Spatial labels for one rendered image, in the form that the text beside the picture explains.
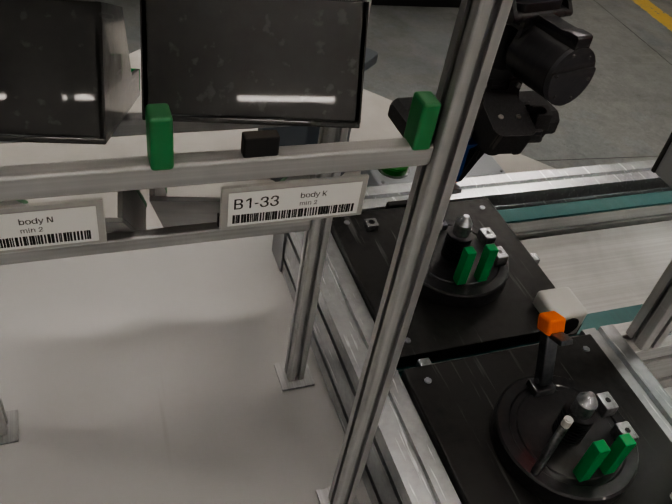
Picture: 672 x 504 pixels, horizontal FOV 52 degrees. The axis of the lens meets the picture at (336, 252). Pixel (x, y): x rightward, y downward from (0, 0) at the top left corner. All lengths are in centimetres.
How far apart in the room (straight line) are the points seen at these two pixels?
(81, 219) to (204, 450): 45
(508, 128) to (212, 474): 47
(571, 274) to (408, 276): 55
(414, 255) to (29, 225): 24
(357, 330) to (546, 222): 38
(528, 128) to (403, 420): 32
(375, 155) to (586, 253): 69
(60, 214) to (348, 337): 45
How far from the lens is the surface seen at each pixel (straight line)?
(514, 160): 132
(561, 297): 85
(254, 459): 78
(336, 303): 80
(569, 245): 106
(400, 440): 70
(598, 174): 117
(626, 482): 72
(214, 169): 38
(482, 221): 95
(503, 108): 73
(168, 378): 84
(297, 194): 40
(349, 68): 43
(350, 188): 41
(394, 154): 41
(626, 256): 109
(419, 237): 46
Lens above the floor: 153
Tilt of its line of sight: 42 degrees down
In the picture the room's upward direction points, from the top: 11 degrees clockwise
